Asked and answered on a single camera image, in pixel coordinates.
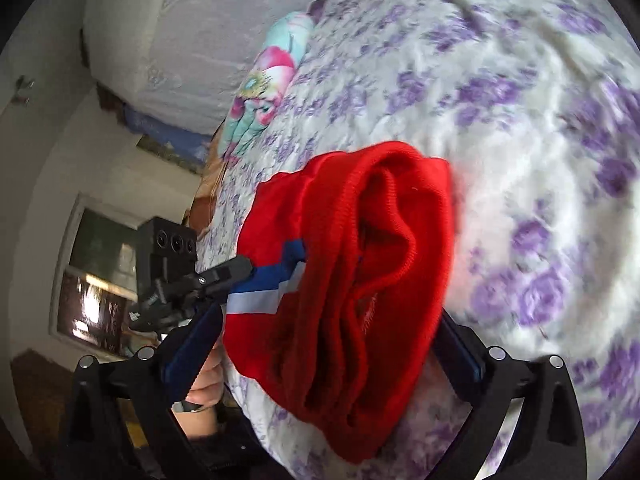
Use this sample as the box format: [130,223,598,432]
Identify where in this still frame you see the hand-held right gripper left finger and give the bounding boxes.
[59,304,224,480]

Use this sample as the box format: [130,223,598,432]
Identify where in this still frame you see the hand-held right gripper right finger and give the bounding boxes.
[430,310,587,480]

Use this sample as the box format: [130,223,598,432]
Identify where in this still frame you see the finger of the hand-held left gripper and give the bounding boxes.
[192,254,256,307]

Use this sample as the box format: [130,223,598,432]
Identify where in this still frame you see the red pants with striped side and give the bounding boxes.
[222,141,457,465]

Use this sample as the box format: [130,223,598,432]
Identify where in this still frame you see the person's left hand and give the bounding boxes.
[189,346,227,413]

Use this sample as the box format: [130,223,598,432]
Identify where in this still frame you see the white framed glass pane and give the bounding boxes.
[49,194,151,356]

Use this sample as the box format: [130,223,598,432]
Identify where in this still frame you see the brown satin pillow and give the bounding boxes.
[182,135,231,241]

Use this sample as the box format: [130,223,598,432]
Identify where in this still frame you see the blue printed cloth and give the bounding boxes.
[122,105,213,163]

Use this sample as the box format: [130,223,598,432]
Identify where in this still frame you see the folded teal floral quilt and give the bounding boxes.
[220,10,316,166]

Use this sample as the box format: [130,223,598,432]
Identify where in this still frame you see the bed with purple floral sheet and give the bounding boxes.
[197,0,636,480]

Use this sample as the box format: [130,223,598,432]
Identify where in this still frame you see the white lace cover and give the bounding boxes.
[82,0,351,133]

